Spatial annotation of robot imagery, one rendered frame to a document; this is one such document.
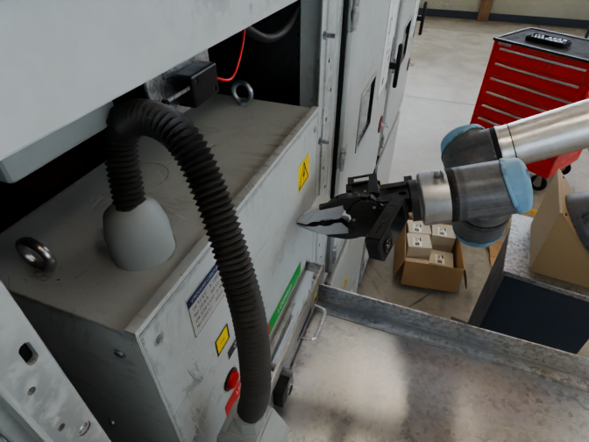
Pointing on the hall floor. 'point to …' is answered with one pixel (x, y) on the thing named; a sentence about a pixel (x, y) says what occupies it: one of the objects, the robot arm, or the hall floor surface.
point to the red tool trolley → (533, 85)
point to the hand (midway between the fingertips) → (302, 224)
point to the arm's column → (530, 311)
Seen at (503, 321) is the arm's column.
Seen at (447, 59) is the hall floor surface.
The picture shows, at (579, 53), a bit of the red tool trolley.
